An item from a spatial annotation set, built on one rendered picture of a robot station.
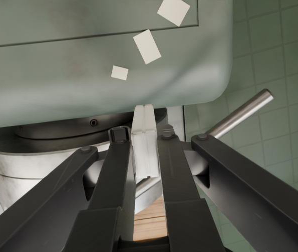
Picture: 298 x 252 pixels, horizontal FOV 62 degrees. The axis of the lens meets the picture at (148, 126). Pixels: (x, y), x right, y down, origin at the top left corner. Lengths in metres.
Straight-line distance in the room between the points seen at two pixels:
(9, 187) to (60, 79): 0.18
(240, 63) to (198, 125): 0.46
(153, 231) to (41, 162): 0.57
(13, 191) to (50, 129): 0.10
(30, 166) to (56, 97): 0.10
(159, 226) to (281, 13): 1.41
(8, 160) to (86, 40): 0.19
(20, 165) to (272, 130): 1.70
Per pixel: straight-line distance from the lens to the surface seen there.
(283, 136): 1.95
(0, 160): 0.38
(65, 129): 0.36
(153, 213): 0.81
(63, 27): 0.28
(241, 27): 1.67
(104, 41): 0.27
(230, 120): 0.23
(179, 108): 1.04
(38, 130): 0.38
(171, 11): 0.28
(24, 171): 0.36
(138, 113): 0.18
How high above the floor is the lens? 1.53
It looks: 72 degrees down
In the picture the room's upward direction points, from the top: 165 degrees clockwise
